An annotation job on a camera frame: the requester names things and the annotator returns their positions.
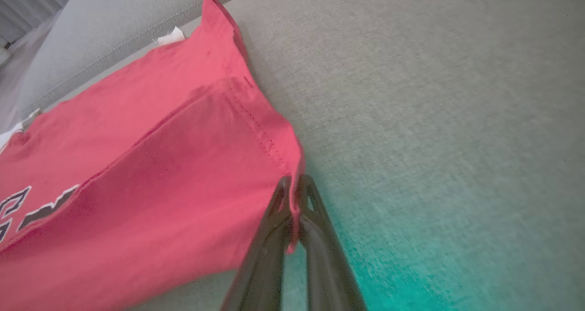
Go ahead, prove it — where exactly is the red Bulls jersey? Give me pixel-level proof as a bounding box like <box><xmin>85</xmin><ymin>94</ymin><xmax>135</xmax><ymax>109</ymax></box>
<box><xmin>0</xmin><ymin>0</ymin><xmax>306</xmax><ymax>311</ymax></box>

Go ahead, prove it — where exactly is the grey sofa seat cushion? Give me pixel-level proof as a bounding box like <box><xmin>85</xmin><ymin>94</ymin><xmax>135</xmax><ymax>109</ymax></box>
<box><xmin>0</xmin><ymin>0</ymin><xmax>245</xmax><ymax>129</ymax></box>

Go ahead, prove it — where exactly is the large grey sofa seat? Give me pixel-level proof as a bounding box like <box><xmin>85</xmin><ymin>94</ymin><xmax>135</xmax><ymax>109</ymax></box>
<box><xmin>18</xmin><ymin>0</ymin><xmax>585</xmax><ymax>311</ymax></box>

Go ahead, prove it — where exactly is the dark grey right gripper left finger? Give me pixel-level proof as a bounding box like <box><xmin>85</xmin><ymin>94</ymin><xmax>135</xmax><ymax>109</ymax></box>
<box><xmin>222</xmin><ymin>176</ymin><xmax>293</xmax><ymax>311</ymax></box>

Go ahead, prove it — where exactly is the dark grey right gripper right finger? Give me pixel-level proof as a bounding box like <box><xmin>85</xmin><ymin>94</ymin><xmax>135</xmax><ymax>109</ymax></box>
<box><xmin>297</xmin><ymin>174</ymin><xmax>367</xmax><ymax>311</ymax></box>

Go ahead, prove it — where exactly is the grey pleated curtain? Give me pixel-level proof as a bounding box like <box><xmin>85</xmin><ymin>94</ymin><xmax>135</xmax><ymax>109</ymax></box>
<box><xmin>0</xmin><ymin>0</ymin><xmax>82</xmax><ymax>44</ymax></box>

